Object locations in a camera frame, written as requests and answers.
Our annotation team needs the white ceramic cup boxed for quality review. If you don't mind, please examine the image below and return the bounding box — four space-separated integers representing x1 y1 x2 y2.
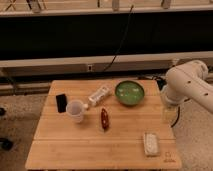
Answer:
66 100 89 123

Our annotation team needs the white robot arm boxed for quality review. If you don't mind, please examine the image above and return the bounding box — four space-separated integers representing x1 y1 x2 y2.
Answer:
160 60 213 124

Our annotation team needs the green bowl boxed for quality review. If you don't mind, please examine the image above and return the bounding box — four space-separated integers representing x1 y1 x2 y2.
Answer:
115 80 145 106

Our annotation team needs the red brown chili pepper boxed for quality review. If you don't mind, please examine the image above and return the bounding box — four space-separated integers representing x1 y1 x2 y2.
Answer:
101 108 109 131

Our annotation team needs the black rectangular phone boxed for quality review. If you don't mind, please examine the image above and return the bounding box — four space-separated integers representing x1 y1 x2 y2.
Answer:
56 94 67 113

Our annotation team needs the white rectangular sponge block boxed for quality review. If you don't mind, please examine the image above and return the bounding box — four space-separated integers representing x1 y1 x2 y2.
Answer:
143 133 160 156

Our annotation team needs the black chair wheel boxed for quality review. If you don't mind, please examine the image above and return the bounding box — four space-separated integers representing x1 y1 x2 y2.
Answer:
0 138 13 151

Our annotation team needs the white wall outlet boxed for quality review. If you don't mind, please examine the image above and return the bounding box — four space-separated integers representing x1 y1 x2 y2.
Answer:
88 65 93 72

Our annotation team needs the black hanging cable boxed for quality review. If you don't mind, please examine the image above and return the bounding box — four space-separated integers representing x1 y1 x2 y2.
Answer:
102 4 135 72

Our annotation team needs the black cable behind table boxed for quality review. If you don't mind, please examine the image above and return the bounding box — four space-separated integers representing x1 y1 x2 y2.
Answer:
137 75 168 92

